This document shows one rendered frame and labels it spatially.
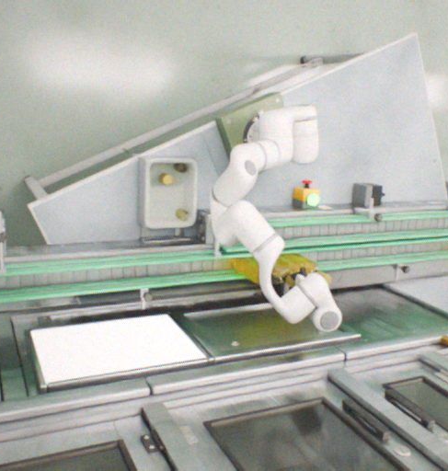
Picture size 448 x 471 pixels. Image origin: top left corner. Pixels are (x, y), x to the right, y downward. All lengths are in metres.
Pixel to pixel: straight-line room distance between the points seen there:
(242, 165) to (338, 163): 0.83
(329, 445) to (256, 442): 0.16
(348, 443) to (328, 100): 1.29
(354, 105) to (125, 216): 0.97
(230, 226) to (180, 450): 0.55
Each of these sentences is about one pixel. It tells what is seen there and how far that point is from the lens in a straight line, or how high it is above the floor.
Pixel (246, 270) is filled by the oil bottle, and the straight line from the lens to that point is 1.78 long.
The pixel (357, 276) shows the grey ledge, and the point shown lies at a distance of 2.21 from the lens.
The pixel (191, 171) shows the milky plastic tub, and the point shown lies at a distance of 1.83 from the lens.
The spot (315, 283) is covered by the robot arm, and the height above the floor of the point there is 1.42.
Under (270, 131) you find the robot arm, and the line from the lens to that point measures 1.57.
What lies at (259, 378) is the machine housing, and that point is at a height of 1.41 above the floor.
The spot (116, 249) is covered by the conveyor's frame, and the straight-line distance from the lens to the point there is 1.75.
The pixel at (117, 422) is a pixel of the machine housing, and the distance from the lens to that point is 1.30.
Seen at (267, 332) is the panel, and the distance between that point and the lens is 1.65.
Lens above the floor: 2.51
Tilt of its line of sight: 61 degrees down
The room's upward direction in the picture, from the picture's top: 119 degrees clockwise
